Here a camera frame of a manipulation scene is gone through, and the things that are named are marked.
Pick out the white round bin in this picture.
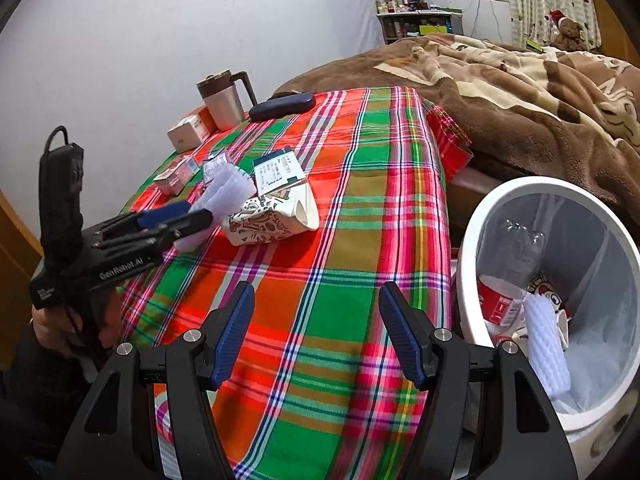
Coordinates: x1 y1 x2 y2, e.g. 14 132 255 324
455 176 640 443

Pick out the white cardboard box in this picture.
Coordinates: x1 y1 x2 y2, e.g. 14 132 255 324
166 115 211 152

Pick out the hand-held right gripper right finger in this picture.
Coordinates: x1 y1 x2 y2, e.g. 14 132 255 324
377 281 571 480

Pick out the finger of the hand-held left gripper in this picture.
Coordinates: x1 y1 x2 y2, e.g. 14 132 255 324
97 202 193 241
92 208 217 261

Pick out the beige mug with brown lid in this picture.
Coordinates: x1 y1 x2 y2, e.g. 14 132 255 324
196 71 258 131

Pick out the dark blue glasses case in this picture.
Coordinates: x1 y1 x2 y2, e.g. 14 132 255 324
248 91 317 122

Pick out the orange box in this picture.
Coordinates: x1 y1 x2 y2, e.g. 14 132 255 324
192 105 216 133

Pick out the plaid tablecloth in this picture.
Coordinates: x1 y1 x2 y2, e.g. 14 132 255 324
117 86 473 480

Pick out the red label plastic bottle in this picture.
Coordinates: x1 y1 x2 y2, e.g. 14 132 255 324
477 217 546 333

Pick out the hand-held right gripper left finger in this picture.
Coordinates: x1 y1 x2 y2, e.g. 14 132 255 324
55 280 256 480

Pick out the small white box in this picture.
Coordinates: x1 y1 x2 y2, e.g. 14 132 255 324
202 149 233 183

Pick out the person's left hand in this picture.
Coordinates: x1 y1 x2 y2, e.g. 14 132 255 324
30 290 124 361

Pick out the small pink box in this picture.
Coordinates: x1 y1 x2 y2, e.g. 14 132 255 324
152 155 198 196

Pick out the white shelf unit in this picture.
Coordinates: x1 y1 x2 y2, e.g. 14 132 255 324
376 7 466 45

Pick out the clear bin liner bag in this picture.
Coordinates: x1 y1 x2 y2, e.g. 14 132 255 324
472 195 638 413

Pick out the teddy bear with red hat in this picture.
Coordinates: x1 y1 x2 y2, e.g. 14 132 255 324
550 9 588 52

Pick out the wooden wardrobe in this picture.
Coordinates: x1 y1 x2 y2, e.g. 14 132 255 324
585 0 640 68

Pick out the person's left forearm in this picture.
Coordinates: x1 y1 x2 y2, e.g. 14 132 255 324
0 325 101 466

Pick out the brown printed blanket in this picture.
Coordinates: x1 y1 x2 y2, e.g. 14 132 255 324
270 35 640 218

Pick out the green white box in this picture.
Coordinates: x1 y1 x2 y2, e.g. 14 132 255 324
252 147 306 196

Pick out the black cable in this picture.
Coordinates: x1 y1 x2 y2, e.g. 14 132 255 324
44 126 68 153

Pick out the spotted curtain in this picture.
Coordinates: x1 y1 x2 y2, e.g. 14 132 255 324
502 0 601 51

